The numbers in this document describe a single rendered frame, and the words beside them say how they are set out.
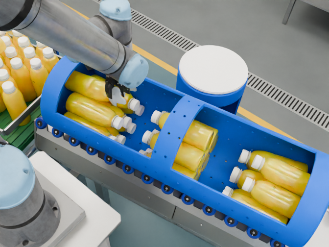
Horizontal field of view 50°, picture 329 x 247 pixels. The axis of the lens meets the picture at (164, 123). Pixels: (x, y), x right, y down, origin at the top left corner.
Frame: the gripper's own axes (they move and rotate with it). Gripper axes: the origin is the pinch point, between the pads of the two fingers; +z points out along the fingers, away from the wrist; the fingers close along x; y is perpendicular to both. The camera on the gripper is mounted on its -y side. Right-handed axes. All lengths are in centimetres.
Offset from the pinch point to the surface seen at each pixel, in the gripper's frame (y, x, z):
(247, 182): 47.3, -6.2, 3.2
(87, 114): -5.6, -8.9, 2.5
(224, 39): -20, 191, 115
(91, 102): -6.5, -5.4, 0.9
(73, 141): -12.2, -12.0, 18.2
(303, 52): 46, 212, 117
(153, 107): 7.2, 11.3, 12.0
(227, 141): 36.1, 11.2, 12.9
